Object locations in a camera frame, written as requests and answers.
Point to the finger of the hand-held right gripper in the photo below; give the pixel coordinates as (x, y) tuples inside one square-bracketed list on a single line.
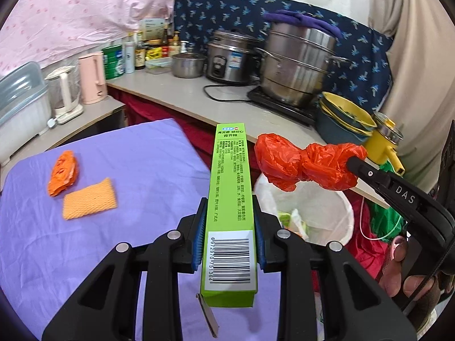
[(380, 179)]

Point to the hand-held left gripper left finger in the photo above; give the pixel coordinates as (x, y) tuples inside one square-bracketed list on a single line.
[(197, 236)]

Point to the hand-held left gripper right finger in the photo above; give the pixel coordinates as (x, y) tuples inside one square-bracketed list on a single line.
[(261, 252)]

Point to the green cardboard box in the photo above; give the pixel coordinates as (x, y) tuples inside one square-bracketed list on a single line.
[(231, 191)]

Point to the white trash bag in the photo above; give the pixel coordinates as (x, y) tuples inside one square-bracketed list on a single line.
[(327, 216)]

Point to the red-orange plastic bag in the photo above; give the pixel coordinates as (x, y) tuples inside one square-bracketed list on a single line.
[(305, 163)]

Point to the person's right hand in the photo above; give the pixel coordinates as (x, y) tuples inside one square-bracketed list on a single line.
[(398, 273)]

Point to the green plastic bag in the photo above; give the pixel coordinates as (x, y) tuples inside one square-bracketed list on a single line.
[(387, 213)]

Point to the yellow enamel cup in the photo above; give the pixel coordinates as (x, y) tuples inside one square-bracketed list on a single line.
[(382, 142)]

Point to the stack of blue yellow bowls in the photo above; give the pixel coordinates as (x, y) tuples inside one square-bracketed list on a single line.
[(343, 120)]

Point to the purple tablecloth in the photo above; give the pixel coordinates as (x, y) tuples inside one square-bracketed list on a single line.
[(99, 248)]

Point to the orange mesh sponge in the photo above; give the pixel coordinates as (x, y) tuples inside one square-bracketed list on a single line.
[(90, 199)]

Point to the black induction cooker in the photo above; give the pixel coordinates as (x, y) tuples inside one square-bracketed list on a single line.
[(284, 108)]

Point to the beige curtain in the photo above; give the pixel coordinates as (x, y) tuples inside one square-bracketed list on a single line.
[(416, 60)]

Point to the red cloth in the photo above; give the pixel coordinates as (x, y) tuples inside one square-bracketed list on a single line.
[(156, 108)]

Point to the large steel steamer pot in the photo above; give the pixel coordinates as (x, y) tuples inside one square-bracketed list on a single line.
[(302, 67)]

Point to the orange snack wrapper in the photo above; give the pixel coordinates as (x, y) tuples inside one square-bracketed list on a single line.
[(63, 174)]

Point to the small steel pot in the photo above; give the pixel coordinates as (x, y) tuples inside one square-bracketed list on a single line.
[(188, 65)]

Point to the clear food container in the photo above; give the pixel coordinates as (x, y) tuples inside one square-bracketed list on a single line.
[(159, 65)]

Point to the purple cloth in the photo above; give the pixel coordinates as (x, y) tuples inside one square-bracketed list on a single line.
[(302, 19)]

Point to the steel rice cooker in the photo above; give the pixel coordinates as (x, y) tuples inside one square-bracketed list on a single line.
[(231, 58)]

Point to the white power plug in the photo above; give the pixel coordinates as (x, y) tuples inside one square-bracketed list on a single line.
[(52, 122)]

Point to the yellow packet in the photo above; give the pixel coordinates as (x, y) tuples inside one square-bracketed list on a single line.
[(154, 54)]

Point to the pink electric kettle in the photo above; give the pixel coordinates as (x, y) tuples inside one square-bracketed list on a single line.
[(92, 78)]

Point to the white slim bottle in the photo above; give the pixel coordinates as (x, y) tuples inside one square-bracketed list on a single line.
[(129, 58)]

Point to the dark sauce bottle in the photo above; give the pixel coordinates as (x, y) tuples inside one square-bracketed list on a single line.
[(140, 53)]

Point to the green tin can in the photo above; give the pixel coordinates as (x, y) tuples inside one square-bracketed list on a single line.
[(113, 62)]

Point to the white glass kettle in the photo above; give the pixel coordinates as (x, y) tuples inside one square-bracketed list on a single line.
[(64, 94)]

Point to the brown glass bottle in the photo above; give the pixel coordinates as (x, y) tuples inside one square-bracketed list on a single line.
[(165, 42)]

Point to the white dish rack with cover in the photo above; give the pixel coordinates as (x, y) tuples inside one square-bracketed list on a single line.
[(21, 113)]

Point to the blue patterned cloth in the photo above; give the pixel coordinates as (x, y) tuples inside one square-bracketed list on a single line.
[(227, 12)]

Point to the pink floral curtain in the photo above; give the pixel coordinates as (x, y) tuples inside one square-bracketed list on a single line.
[(81, 10)]

